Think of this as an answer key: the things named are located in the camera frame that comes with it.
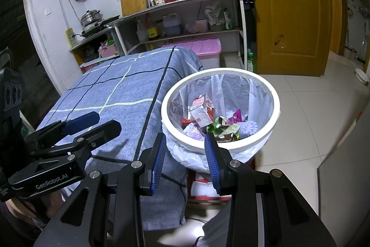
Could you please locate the white floor bowl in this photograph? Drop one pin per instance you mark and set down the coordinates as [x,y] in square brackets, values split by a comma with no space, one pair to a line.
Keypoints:
[361,76]

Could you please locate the green packet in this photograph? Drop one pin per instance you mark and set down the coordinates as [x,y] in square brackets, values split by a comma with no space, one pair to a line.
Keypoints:
[228,20]

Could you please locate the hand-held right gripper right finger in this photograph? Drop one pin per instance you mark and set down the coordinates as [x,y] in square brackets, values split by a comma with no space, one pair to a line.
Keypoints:
[212,161]

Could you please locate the crumpled plastic bags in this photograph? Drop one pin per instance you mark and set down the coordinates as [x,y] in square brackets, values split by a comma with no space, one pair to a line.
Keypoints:
[214,15]

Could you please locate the green wrapper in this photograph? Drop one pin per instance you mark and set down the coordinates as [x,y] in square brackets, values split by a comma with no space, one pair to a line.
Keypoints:
[216,125]

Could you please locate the green plastic bottle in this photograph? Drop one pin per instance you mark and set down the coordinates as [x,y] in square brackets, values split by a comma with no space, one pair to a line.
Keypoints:
[251,63]

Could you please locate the low wooden shelf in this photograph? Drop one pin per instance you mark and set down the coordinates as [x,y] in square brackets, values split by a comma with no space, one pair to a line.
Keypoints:
[89,48]

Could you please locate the steel pot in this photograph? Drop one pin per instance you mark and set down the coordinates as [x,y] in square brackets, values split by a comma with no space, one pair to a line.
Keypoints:
[91,18]

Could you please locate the black induction cooker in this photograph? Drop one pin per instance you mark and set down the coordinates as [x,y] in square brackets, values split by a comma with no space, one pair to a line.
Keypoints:
[98,25]

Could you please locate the white wall switch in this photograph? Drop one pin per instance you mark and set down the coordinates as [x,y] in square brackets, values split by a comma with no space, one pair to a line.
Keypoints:
[47,11]

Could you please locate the yellow power strip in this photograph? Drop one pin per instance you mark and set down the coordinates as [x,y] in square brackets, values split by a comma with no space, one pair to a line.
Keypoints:
[70,38]

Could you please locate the white plastic jug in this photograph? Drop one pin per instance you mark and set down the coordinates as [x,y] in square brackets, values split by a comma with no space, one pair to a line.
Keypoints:
[141,32]

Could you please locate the blue checked tablecloth table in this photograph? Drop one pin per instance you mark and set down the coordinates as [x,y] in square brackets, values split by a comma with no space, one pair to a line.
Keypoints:
[127,85]

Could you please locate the pink lid storage box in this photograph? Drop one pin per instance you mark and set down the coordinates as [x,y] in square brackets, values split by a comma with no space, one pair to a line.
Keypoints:
[199,47]

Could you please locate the purple foil wrapper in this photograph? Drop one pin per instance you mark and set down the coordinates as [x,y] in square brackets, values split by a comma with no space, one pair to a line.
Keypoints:
[234,117]

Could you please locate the pink basket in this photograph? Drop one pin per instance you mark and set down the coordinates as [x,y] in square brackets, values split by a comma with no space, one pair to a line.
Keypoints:
[107,49]

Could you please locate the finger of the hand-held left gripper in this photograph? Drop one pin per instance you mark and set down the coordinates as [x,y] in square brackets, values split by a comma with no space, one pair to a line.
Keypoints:
[101,132]
[82,121]

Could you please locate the dark bottle with yellow label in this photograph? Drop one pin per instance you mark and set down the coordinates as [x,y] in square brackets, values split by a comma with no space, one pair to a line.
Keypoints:
[152,31]

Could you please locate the purple plastic jug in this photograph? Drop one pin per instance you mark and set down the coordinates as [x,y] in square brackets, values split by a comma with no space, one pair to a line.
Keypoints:
[172,25]

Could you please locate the yellow wooden door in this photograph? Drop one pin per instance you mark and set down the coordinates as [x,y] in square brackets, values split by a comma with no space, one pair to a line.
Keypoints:
[289,15]

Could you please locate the pale purple foam net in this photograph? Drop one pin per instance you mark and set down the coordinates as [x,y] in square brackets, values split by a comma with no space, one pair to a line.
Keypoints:
[249,129]

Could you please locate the white shelf unit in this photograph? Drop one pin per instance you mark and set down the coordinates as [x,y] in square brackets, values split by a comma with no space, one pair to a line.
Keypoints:
[179,4]

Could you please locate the pink packet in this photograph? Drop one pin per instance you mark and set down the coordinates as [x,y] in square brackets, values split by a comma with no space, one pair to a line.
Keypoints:
[193,131]

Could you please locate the pink and white carton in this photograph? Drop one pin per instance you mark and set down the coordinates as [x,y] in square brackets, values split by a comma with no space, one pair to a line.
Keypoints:
[202,111]

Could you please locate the brown wrapper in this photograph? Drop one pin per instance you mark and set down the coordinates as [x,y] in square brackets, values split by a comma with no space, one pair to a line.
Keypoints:
[227,138]

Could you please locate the person's left hand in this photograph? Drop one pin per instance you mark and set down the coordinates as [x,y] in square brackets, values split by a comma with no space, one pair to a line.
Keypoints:
[53,200]

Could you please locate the red and white box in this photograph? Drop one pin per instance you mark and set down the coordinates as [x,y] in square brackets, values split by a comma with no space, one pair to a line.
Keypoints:
[202,186]

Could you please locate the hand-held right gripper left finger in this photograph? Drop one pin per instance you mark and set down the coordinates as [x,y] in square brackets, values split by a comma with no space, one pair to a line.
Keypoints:
[159,163]

